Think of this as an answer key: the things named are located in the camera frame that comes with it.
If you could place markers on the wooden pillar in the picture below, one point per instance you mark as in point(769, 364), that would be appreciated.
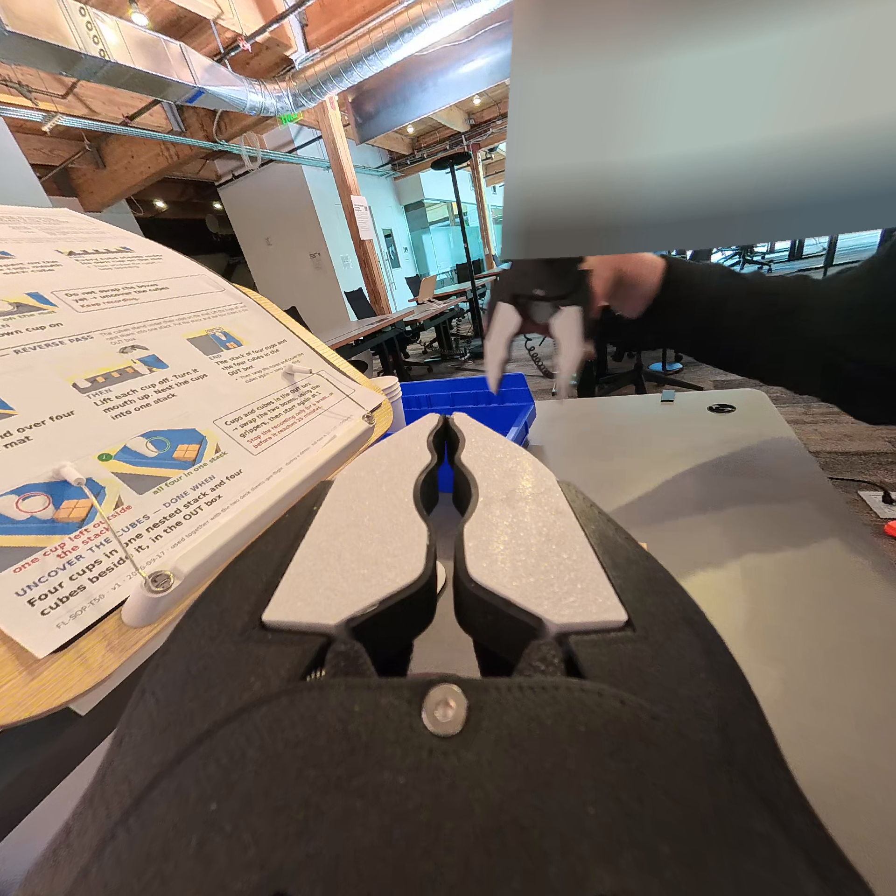
point(341, 161)

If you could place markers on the person's right forearm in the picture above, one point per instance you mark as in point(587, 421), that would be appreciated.
point(784, 329)

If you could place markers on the white paper notice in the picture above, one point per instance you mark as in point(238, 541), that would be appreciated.
point(360, 215)

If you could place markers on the black floor lamp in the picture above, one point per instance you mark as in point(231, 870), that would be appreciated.
point(453, 160)

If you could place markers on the blue plastic bin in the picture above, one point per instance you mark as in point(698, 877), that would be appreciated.
point(476, 413)

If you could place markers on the person's right hand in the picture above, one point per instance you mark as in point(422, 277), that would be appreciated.
point(626, 283)

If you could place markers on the white sheet clip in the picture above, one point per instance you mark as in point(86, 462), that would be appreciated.
point(143, 607)

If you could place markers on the black desk grommet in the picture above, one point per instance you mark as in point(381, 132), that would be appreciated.
point(721, 408)

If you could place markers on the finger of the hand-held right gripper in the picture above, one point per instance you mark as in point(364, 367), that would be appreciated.
point(570, 346)
point(502, 343)

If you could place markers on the silver flexible duct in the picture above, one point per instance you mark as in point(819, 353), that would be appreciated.
point(364, 56)

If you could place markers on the long office desk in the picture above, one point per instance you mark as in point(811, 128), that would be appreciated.
point(371, 325)

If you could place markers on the floor power outlet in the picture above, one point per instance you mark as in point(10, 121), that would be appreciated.
point(875, 504)

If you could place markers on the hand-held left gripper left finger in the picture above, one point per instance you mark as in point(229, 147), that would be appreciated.
point(350, 546)

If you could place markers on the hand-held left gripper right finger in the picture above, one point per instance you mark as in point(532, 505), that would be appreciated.
point(539, 553)

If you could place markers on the white plastic peg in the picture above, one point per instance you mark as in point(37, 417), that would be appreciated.
point(297, 369)
point(72, 472)

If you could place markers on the black office chair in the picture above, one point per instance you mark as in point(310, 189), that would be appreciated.
point(420, 287)
point(360, 304)
point(651, 350)

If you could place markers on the grey desk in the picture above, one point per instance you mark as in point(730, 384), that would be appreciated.
point(735, 560)

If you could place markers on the silver rectangular air duct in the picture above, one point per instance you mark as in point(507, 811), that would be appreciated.
point(210, 77)

